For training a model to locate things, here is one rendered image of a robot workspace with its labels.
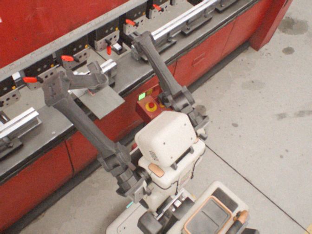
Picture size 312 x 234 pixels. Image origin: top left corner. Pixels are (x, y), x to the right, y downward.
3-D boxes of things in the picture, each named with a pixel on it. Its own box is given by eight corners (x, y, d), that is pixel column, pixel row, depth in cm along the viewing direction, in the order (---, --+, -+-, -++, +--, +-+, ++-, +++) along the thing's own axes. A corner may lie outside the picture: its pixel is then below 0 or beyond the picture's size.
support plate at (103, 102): (100, 120, 165) (100, 119, 165) (69, 89, 174) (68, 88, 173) (125, 101, 173) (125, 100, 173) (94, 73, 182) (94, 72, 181)
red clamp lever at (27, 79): (26, 80, 134) (44, 80, 142) (21, 74, 135) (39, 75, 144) (25, 83, 134) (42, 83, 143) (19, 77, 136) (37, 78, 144)
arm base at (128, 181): (126, 197, 123) (147, 177, 128) (114, 182, 121) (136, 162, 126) (116, 194, 130) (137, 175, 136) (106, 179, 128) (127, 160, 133)
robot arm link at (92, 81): (46, 96, 113) (69, 82, 110) (38, 82, 113) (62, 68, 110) (92, 91, 154) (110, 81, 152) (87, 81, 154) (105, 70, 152)
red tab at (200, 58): (193, 67, 252) (195, 61, 246) (191, 66, 253) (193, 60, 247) (204, 58, 259) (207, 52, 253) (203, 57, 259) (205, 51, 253)
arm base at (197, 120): (194, 133, 142) (210, 117, 148) (185, 118, 140) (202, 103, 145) (183, 133, 150) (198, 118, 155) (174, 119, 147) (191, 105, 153)
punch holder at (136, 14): (125, 36, 174) (126, 13, 161) (115, 28, 177) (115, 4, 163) (145, 25, 181) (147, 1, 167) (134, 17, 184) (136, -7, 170)
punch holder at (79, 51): (66, 72, 157) (61, 48, 143) (56, 61, 159) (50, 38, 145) (90, 57, 163) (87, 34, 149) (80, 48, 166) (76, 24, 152)
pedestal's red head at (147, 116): (149, 128, 204) (152, 113, 189) (135, 111, 210) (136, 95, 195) (172, 113, 212) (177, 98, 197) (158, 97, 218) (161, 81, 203)
